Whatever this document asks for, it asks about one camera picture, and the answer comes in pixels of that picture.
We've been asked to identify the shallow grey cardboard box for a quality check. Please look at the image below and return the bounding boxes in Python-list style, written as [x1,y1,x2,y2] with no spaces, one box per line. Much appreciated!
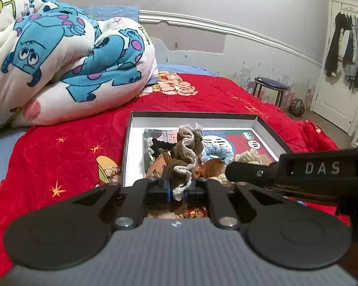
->
[121,111,296,189]

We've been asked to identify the light blue crochet scrunchie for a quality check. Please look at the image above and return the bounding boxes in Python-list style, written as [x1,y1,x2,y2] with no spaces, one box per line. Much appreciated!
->
[201,144,235,163]

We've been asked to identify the white door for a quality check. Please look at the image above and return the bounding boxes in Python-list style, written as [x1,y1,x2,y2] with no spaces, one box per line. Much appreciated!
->
[310,0,358,133]

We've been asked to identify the blue padded stool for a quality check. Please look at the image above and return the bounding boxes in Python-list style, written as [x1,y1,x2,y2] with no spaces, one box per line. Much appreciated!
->
[253,77,290,108]

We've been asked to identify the red embroidered bedspread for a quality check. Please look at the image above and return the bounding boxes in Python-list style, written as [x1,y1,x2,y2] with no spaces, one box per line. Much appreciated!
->
[0,73,352,281]

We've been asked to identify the dark hanging clothes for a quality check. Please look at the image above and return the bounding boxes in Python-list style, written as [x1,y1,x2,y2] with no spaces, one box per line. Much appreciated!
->
[325,11,358,92]

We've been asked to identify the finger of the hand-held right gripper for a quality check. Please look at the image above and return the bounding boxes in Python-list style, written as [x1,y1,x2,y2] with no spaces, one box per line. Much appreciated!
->
[225,161,280,186]

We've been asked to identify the cartoon monster printed quilt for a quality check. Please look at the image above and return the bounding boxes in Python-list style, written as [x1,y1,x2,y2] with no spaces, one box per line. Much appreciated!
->
[0,0,159,135]

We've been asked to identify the cream crochet scrunchie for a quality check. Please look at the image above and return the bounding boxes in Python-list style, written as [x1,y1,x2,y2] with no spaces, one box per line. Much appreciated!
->
[208,174,237,190]
[233,148,271,166]

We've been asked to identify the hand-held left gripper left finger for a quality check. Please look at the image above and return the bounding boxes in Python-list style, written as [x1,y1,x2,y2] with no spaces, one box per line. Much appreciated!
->
[72,177,172,230]

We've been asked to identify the black crochet scrunchie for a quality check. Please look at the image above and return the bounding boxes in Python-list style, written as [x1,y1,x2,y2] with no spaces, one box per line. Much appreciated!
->
[146,138,175,165]

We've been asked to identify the brown crochet scrunchie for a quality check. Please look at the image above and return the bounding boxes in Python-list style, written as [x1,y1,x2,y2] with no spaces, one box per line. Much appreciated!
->
[169,123,205,202]

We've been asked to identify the colourful picture book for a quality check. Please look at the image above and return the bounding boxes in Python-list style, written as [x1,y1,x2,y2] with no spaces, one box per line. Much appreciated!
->
[143,128,280,180]

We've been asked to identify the brown patterned ball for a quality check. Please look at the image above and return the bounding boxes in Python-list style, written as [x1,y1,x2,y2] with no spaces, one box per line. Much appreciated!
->
[289,98,306,117]

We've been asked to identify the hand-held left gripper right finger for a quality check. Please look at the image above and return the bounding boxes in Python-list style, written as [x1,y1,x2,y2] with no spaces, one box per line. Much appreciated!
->
[185,177,287,230]

